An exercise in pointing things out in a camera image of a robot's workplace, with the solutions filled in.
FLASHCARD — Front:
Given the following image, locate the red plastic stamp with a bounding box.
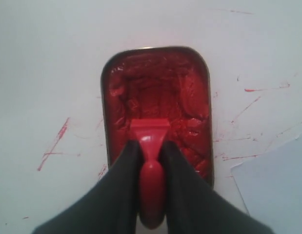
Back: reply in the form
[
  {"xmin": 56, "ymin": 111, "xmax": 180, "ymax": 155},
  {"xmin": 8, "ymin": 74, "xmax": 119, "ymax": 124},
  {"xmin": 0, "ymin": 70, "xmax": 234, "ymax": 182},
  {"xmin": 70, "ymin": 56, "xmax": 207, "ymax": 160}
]
[{"xmin": 130, "ymin": 119, "xmax": 170, "ymax": 230}]

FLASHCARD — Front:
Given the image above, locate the white paper sheet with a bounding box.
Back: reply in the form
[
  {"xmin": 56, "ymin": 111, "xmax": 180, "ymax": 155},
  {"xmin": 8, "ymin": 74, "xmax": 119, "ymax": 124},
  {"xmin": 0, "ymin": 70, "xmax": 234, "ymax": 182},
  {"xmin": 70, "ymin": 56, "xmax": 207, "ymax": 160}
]
[{"xmin": 231, "ymin": 137, "xmax": 302, "ymax": 234}]

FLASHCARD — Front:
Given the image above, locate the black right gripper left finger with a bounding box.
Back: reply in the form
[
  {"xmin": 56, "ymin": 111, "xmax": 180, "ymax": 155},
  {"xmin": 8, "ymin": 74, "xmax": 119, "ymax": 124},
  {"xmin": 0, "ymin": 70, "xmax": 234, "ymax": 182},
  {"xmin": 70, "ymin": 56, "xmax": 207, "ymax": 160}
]
[{"xmin": 34, "ymin": 140, "xmax": 142, "ymax": 234}]

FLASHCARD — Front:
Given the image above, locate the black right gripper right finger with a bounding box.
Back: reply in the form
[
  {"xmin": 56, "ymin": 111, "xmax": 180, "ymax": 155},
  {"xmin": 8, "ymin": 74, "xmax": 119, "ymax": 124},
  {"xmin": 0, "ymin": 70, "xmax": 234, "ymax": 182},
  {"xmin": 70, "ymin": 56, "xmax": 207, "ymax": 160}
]
[{"xmin": 161, "ymin": 141, "xmax": 273, "ymax": 234}]

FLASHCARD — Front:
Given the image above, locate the red ink paste tin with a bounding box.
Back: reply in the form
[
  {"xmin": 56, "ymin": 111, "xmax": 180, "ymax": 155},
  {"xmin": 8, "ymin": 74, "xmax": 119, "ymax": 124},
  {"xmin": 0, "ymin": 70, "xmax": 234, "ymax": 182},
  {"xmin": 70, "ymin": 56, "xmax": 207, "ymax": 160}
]
[{"xmin": 101, "ymin": 46, "xmax": 214, "ymax": 186}]

